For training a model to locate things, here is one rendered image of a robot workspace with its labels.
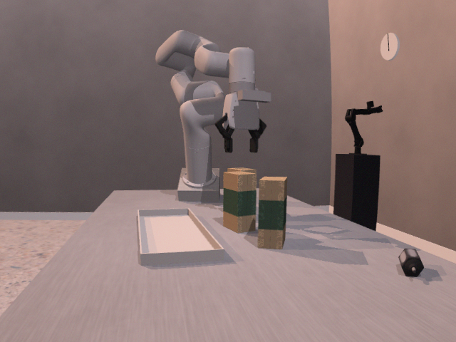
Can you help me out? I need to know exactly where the tan rectangular block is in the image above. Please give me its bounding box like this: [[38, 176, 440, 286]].
[[227, 167, 257, 173], [223, 171, 257, 233], [258, 177, 287, 249]]

